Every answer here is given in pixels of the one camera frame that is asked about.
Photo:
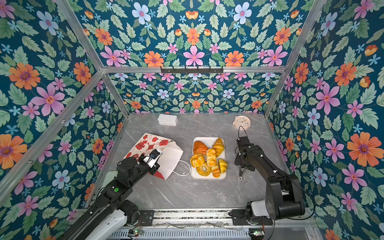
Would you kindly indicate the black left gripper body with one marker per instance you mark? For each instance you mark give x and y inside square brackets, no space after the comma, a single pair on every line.
[154,168]

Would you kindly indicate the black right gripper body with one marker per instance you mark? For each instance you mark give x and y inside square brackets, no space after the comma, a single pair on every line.
[238,161]

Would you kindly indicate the metal tongs white tips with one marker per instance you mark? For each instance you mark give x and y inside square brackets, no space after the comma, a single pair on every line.
[241,172]

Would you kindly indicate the red white paper bag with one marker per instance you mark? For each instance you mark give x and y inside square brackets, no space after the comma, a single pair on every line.
[170,156]

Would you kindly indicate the long twisted bread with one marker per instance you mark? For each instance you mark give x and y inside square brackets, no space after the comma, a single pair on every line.
[212,162]

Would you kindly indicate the yellow shell madeleine bread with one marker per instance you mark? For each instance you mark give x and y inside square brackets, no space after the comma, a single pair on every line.
[197,160]

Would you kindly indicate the glazed yellow donut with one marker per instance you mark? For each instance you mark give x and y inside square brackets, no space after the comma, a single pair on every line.
[204,170]

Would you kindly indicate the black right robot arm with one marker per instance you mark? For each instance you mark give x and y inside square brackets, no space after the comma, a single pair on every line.
[284,195]

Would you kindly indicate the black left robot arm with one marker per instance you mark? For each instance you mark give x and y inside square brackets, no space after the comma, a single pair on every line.
[111,209]

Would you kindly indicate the pink alarm clock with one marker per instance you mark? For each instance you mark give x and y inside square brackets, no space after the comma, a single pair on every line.
[242,122]

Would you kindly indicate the white rectangular tray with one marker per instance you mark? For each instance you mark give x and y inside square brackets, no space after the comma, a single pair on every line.
[208,141]

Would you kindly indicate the pale green box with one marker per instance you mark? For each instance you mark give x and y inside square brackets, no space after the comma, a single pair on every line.
[110,176]

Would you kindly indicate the white plastic box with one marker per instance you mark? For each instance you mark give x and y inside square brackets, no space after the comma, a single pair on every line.
[167,120]

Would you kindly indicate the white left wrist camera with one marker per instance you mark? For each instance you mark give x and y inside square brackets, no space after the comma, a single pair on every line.
[152,158]

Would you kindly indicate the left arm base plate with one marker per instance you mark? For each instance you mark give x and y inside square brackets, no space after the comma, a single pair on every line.
[146,218]

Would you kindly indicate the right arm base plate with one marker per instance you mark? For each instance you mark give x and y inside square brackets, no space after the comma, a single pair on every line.
[243,217]

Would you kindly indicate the black hook rail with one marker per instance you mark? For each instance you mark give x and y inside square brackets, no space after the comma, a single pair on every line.
[191,70]

